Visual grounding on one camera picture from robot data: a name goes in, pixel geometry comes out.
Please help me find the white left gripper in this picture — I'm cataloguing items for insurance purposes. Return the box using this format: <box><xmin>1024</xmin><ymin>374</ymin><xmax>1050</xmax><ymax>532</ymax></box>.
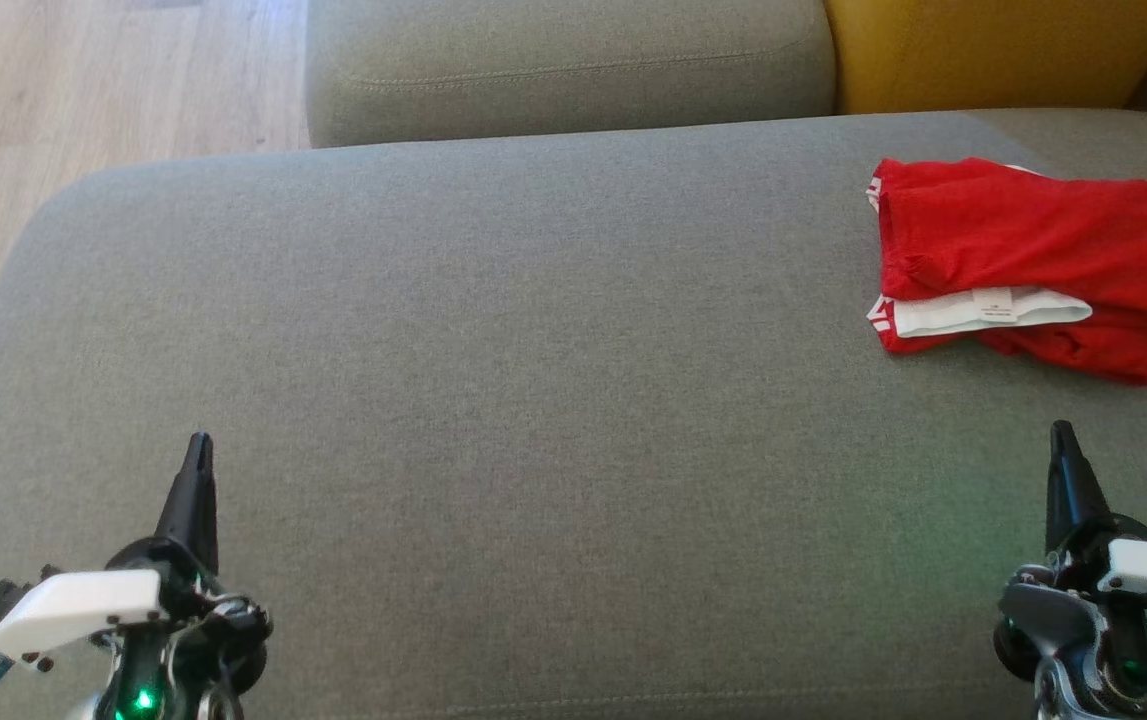
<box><xmin>0</xmin><ymin>432</ymin><xmax>274</xmax><ymax>703</ymax></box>

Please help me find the red white-sleeved Bulls T-shirt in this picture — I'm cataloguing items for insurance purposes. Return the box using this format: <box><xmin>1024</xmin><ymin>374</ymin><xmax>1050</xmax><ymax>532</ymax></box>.
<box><xmin>868</xmin><ymin>158</ymin><xmax>1147</xmax><ymax>329</ymax></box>

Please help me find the grey sofa seat cushion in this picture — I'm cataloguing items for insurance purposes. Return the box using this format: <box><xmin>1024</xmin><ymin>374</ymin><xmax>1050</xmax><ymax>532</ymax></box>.
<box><xmin>0</xmin><ymin>108</ymin><xmax>1147</xmax><ymax>720</ymax></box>

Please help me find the yellow sofa cushion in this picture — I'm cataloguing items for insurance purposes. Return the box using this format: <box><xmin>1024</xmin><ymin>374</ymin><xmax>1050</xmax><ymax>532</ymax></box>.
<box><xmin>823</xmin><ymin>0</ymin><xmax>1147</xmax><ymax>114</ymax></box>

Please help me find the grey sofa back cushion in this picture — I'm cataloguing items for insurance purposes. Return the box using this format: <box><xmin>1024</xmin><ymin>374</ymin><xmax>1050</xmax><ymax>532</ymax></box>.
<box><xmin>305</xmin><ymin>0</ymin><xmax>839</xmax><ymax>149</ymax></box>

